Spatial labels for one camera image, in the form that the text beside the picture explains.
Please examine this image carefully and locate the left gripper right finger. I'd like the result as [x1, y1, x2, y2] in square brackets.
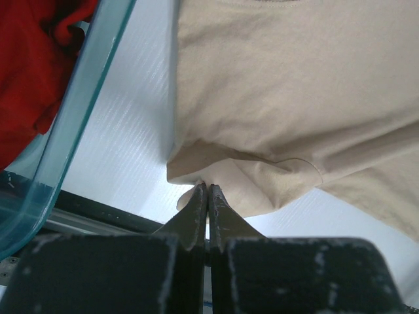
[209, 185, 405, 313]

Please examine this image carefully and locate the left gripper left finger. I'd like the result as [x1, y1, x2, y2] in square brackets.
[1, 184, 208, 313]

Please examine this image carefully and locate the beige t shirt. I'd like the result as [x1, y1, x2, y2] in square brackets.
[167, 1, 418, 239]

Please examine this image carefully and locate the teal plastic bin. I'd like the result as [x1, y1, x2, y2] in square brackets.
[1, 1, 135, 259]

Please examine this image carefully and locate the red t shirt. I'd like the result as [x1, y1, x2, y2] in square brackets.
[1, 0, 98, 169]

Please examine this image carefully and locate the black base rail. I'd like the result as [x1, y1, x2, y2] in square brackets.
[0, 176, 171, 234]

